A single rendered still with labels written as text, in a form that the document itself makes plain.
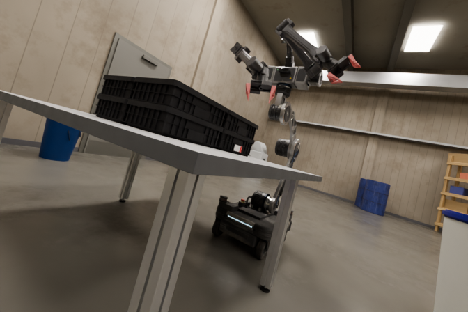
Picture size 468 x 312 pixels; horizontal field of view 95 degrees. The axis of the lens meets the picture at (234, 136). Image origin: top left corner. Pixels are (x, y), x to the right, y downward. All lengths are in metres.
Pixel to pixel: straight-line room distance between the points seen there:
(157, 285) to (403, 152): 9.19
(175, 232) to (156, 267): 0.08
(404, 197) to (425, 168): 1.17
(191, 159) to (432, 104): 9.73
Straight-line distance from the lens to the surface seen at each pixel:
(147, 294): 0.56
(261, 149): 8.32
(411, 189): 9.39
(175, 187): 0.47
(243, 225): 1.75
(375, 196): 7.82
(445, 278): 1.79
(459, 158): 9.13
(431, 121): 9.78
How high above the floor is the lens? 0.72
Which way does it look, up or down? 4 degrees up
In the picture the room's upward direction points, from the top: 15 degrees clockwise
